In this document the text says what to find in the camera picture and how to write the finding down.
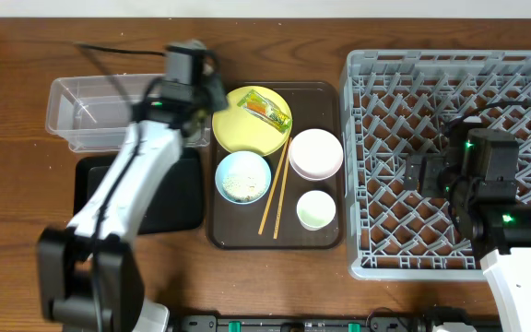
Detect green orange snack wrapper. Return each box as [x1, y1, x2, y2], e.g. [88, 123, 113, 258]
[237, 89, 292, 134]

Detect light blue bowl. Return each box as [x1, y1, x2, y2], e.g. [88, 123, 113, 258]
[215, 151, 272, 205]

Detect pink white bowl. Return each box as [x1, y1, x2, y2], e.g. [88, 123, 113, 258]
[289, 128, 344, 182]

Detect pile of rice scraps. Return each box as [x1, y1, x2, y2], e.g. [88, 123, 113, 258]
[222, 173, 266, 203]

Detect small pale green cup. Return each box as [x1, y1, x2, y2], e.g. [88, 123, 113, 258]
[296, 190, 336, 231]

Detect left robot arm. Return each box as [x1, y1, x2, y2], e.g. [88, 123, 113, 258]
[36, 40, 229, 332]

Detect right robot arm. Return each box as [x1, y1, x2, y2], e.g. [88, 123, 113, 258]
[404, 117, 531, 331]

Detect grey dishwasher rack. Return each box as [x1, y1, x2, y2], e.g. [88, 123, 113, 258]
[340, 50, 531, 281]

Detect clear plastic waste bin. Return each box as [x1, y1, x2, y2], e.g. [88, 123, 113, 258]
[45, 73, 213, 154]

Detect black waste tray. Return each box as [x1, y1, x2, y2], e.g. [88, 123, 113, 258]
[73, 148, 205, 235]

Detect yellow plate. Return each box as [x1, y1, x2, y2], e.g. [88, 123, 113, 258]
[212, 85, 293, 157]

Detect dark brown serving tray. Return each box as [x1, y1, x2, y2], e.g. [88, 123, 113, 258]
[206, 81, 345, 250]

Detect left wooden chopstick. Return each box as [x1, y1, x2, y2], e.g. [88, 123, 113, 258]
[258, 138, 291, 235]

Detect wooden chopstick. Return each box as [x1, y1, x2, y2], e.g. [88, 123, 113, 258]
[273, 137, 292, 240]
[258, 138, 291, 235]

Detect right wooden chopstick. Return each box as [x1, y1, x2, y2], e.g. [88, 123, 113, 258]
[273, 137, 292, 240]

